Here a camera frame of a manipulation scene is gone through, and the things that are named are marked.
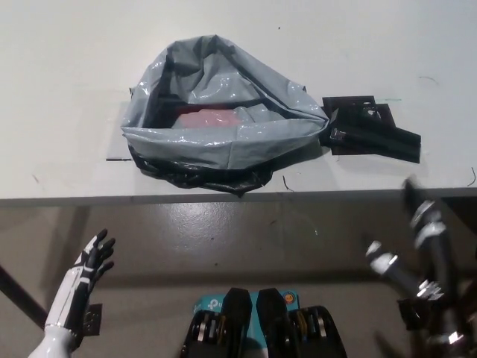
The black and white right hand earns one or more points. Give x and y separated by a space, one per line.
434 257

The white and black left hand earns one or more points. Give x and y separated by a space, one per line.
74 287

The grey and black plastic bag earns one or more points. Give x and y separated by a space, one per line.
208 149

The pink item inside bag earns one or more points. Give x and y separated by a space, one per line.
208 117

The black floor plate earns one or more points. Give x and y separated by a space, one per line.
95 318
410 317

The black table leg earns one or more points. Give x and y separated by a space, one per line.
26 294

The black flat plate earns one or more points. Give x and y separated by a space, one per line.
387 119

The black square frame plate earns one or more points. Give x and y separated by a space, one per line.
343 104

